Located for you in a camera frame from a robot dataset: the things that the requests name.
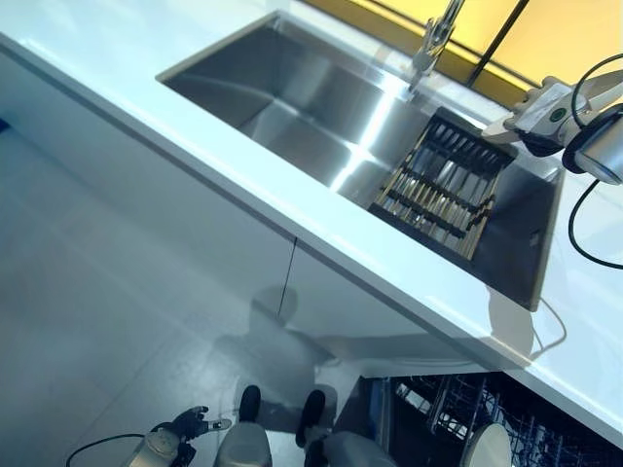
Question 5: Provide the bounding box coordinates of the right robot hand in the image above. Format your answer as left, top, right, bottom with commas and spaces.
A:
505, 77, 585, 157

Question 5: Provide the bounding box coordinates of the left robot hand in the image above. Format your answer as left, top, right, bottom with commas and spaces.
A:
169, 406, 234, 444

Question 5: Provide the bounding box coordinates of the cream round plate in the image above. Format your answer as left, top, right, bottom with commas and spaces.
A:
484, 67, 623, 145
468, 421, 513, 467

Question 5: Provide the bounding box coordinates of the built-in dishwasher black interior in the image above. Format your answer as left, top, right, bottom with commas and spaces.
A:
335, 372, 623, 467

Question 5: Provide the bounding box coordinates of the black left robot foot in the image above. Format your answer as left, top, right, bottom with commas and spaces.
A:
238, 384, 263, 425

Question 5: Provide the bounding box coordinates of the black robot foot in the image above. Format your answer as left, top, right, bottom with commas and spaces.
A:
238, 384, 263, 425
294, 389, 327, 449

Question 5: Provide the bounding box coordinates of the black right robot foot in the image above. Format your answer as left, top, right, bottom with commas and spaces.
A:
294, 389, 327, 449

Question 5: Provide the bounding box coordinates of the black dish drying rack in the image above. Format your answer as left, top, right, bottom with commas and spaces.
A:
367, 107, 520, 260

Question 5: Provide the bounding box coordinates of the chrome gooseneck kitchen faucet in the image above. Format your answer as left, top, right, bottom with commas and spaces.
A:
412, 0, 464, 99

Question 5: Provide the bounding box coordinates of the white right robot leg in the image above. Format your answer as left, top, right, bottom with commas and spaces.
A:
318, 431, 396, 467

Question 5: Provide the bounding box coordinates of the narrow white cabinet door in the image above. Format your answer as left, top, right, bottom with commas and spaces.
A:
278, 236, 442, 344

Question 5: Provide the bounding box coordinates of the stainless steel sink basin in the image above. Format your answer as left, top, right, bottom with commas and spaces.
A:
155, 9, 567, 313

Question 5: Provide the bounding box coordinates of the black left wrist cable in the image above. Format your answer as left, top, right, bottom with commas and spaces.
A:
65, 434, 153, 467

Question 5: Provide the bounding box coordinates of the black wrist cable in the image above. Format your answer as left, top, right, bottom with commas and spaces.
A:
567, 52, 623, 269
65, 434, 153, 467

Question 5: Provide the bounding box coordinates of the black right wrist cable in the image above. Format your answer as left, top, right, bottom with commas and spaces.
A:
567, 52, 623, 269

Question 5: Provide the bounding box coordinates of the dark wire dishwasher rack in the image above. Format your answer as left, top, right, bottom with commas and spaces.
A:
393, 374, 607, 467

